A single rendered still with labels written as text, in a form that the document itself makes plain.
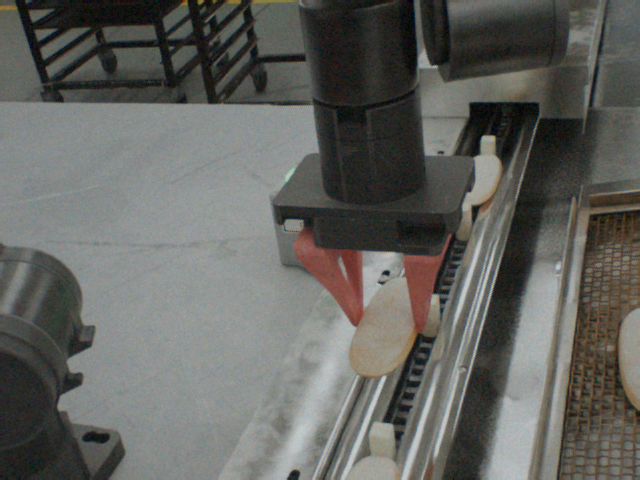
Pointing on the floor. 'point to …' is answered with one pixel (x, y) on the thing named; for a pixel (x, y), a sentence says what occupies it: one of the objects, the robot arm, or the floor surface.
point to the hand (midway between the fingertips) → (388, 313)
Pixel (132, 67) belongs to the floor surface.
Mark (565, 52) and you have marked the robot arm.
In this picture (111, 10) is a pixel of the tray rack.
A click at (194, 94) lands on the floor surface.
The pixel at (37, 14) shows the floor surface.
